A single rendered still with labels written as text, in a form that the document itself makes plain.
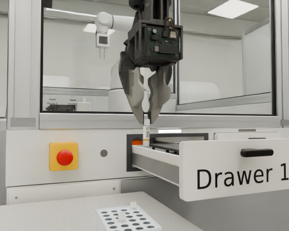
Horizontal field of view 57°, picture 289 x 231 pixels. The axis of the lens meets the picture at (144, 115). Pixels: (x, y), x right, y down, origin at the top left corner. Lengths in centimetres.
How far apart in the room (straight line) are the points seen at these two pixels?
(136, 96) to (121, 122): 38
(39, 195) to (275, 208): 85
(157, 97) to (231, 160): 21
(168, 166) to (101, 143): 26
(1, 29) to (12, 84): 357
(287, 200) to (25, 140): 97
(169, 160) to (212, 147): 11
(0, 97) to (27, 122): 339
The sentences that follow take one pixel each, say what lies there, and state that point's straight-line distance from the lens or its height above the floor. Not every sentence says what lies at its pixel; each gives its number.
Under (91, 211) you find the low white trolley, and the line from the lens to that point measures 66.
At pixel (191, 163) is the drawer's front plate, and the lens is 51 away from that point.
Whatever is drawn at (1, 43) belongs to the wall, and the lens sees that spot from 428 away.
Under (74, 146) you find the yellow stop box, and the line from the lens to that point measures 73.
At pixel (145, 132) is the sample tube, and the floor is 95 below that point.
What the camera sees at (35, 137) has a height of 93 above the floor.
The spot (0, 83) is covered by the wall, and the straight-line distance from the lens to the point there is 417.
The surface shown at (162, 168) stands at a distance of 62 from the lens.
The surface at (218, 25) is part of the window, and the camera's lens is 105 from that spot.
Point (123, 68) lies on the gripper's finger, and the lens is 45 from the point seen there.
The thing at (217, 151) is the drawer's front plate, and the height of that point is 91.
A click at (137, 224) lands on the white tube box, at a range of 48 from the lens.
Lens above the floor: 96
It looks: 2 degrees up
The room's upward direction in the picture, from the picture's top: straight up
